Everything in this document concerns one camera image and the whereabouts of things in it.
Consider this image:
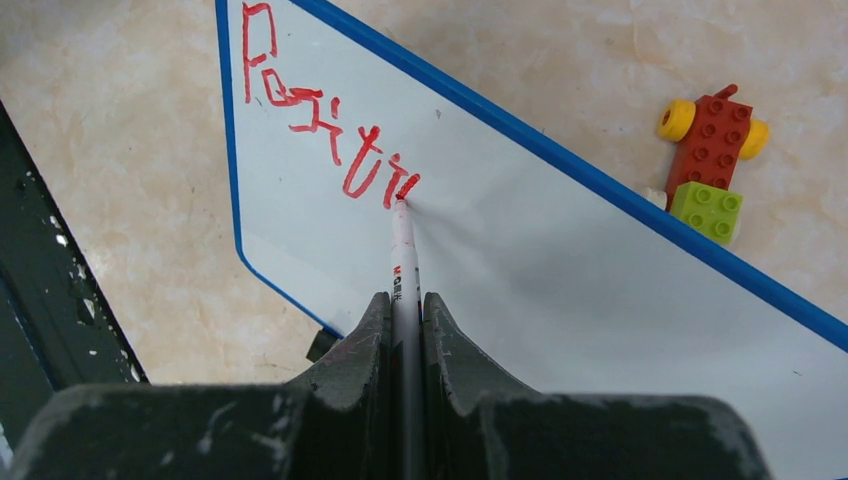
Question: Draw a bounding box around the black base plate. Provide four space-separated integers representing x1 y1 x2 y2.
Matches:
1 111 148 446

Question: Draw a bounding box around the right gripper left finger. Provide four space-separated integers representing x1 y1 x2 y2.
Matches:
10 292 395 479

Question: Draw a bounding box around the blue framed whiteboard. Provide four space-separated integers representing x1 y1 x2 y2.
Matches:
216 1 847 479

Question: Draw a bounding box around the white whiteboard marker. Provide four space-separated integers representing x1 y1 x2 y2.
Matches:
391 197 426 479

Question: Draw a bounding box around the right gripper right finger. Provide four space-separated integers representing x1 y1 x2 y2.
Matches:
423 293 771 479

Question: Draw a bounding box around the colourful toy brick vehicle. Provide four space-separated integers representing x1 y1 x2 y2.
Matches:
642 83 770 246

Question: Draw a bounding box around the metal whiteboard stand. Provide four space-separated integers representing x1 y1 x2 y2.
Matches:
306 328 340 363

